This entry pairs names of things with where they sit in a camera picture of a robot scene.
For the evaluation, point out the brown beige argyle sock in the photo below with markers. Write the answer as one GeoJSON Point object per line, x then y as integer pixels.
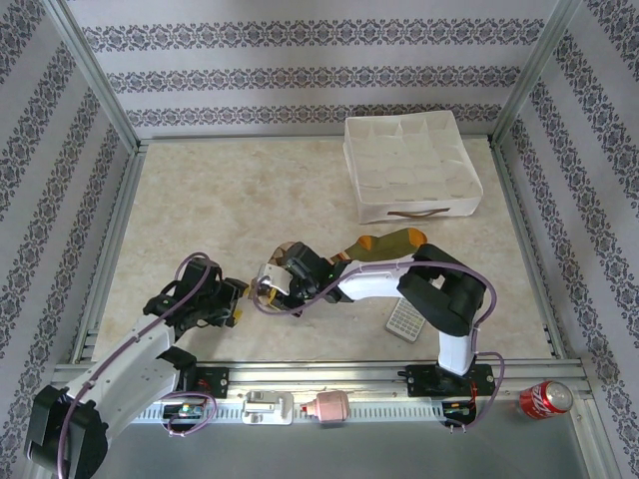
{"type": "Point", "coordinates": [280, 253]}

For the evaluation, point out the green striped sock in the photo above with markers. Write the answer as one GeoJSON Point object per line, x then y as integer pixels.
{"type": "Point", "coordinates": [384, 247]}

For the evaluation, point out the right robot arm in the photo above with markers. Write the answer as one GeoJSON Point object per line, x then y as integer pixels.
{"type": "Point", "coordinates": [449, 304]}

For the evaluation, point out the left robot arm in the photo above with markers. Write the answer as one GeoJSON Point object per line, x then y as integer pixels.
{"type": "Point", "coordinates": [125, 369]}

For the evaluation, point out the white metal clamp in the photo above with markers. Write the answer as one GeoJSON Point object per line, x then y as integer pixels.
{"type": "Point", "coordinates": [267, 408]}

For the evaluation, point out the grey calculator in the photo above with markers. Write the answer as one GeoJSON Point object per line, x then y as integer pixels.
{"type": "Point", "coordinates": [404, 324]}

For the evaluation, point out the small circuit board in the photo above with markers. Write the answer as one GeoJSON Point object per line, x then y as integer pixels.
{"type": "Point", "coordinates": [184, 410]}
{"type": "Point", "coordinates": [459, 409]}

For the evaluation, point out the pink bottle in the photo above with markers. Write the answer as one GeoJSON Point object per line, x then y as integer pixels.
{"type": "Point", "coordinates": [327, 406]}

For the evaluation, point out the white divided organizer box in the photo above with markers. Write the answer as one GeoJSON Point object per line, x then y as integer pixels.
{"type": "Point", "coordinates": [409, 159]}

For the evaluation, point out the red soda can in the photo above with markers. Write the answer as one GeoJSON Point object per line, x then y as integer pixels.
{"type": "Point", "coordinates": [545, 401]}

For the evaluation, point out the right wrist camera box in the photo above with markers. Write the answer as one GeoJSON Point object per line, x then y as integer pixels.
{"type": "Point", "coordinates": [274, 277]}

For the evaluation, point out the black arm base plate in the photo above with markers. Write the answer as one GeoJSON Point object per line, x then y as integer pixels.
{"type": "Point", "coordinates": [214, 381]}
{"type": "Point", "coordinates": [422, 381]}

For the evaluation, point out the aluminium frame rail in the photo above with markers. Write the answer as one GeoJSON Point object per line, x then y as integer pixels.
{"type": "Point", "coordinates": [309, 374]}

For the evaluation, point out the aluminium side rail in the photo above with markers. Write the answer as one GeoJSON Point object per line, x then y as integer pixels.
{"type": "Point", "coordinates": [519, 224]}
{"type": "Point", "coordinates": [122, 209]}

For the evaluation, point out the aluminium frame post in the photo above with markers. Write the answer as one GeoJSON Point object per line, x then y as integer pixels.
{"type": "Point", "coordinates": [95, 75]}
{"type": "Point", "coordinates": [534, 75]}

